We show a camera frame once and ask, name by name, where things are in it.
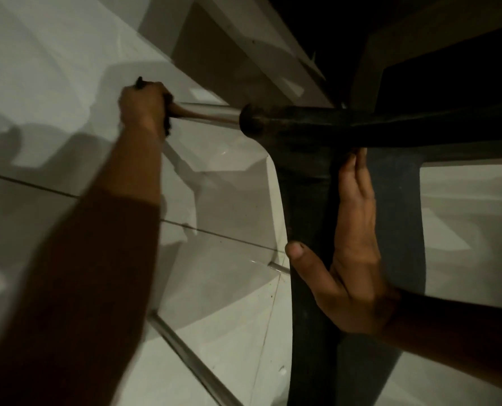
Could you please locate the person's right hand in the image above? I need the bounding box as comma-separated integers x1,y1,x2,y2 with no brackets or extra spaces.
285,148,400,336

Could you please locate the person's left hand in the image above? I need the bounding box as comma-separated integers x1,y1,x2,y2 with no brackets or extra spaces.
118,79,175,142

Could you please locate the black plastic chair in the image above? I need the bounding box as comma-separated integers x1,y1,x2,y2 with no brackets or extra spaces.
239,21,502,406

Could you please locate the person's left forearm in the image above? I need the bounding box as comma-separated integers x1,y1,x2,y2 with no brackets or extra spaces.
0,122,168,406

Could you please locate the person's right forearm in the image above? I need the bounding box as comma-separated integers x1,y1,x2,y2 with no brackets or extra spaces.
381,289,502,397

